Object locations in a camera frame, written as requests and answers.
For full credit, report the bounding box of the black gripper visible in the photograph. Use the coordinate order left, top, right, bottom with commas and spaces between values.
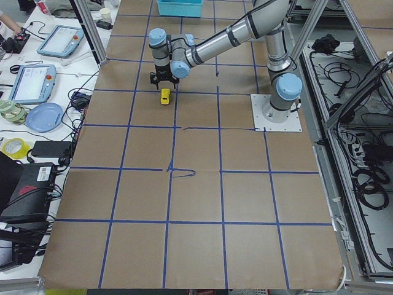
150, 63, 179, 90

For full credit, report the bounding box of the yellow beetle toy car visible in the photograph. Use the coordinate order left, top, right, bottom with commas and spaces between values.
160, 88, 171, 105

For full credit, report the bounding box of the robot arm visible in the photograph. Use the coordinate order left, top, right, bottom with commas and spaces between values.
149, 0, 295, 111

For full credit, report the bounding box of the teal plastic bin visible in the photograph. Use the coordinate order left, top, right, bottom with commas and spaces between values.
157, 0, 203, 18

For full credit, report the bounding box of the paper cup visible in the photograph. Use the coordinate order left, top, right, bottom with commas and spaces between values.
99, 7, 112, 23

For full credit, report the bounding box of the upper teach pendant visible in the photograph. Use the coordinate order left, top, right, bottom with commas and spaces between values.
36, 25, 85, 58

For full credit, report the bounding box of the teach pendant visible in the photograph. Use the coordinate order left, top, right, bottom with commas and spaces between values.
36, 25, 85, 58
9, 65, 57, 105

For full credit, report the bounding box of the blue plate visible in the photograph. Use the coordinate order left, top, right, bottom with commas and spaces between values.
25, 103, 64, 133

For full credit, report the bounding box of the lower teach pendant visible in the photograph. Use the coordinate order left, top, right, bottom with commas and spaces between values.
9, 65, 57, 105

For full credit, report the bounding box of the green tape rolls jar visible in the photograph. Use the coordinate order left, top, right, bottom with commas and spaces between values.
1, 100, 29, 125

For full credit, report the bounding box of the yellow tape roll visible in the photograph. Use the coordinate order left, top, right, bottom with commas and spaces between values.
1, 138, 31, 160

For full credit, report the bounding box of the black laptop box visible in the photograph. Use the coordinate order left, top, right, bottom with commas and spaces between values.
1, 161, 57, 224

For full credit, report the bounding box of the aluminium frame post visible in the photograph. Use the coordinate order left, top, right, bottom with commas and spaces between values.
69, 0, 107, 65

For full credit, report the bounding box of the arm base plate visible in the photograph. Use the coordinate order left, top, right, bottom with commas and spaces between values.
251, 94, 302, 132

